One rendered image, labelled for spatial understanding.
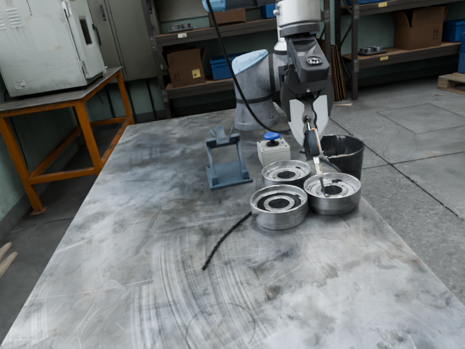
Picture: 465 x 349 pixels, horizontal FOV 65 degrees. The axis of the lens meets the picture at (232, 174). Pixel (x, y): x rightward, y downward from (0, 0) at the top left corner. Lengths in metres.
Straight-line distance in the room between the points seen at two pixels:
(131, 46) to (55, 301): 3.96
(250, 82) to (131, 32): 3.37
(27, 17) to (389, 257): 2.65
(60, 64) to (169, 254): 2.33
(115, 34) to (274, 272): 4.08
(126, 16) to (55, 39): 1.72
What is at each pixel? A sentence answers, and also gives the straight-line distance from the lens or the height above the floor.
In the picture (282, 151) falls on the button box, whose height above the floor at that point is 0.84.
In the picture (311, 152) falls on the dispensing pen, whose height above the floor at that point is 0.91.
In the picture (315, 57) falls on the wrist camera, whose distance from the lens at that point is 0.61.
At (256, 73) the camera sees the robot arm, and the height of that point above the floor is 0.98.
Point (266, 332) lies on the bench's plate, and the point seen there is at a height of 0.80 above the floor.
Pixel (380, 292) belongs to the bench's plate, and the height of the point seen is 0.80.
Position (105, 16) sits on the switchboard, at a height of 1.26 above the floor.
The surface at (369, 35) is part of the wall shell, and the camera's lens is 5.12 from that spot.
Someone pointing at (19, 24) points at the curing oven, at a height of 1.25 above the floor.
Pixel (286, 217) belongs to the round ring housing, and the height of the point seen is 0.83.
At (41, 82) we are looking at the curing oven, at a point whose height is 0.88.
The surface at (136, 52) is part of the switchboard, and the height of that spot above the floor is 0.86.
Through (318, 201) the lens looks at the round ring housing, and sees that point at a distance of 0.68.
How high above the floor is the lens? 1.17
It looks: 24 degrees down
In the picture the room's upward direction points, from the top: 9 degrees counter-clockwise
